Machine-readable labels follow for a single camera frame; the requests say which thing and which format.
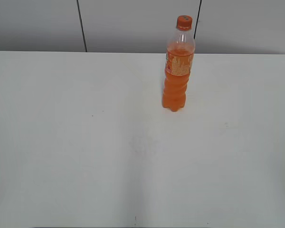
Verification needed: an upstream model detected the orange soda bottle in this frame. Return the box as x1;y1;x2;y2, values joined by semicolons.
162;28;195;112

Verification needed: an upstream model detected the orange bottle cap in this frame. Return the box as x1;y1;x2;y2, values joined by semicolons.
176;15;193;31

